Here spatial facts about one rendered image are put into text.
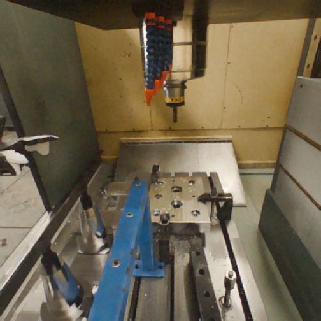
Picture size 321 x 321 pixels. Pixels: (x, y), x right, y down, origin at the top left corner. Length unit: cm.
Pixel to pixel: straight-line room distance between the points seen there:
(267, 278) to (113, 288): 88
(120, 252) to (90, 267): 5
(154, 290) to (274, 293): 56
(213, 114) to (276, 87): 46
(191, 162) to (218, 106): 46
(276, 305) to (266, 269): 15
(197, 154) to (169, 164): 23
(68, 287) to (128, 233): 13
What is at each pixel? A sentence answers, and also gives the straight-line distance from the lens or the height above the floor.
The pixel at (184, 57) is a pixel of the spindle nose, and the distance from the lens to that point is 49.
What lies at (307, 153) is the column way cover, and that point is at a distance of 83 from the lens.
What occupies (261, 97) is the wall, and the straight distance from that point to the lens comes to 172.
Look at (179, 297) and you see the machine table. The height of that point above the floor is 90.
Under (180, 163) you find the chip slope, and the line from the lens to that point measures 157.
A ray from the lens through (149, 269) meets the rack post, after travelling 72.
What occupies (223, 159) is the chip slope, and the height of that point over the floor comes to 78.
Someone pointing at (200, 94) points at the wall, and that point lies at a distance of 161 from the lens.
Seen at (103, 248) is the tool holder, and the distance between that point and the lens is 40.
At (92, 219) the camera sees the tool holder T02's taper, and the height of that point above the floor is 127.
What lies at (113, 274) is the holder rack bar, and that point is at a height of 123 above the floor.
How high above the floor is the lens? 151
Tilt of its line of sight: 27 degrees down
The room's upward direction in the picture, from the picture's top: 3 degrees counter-clockwise
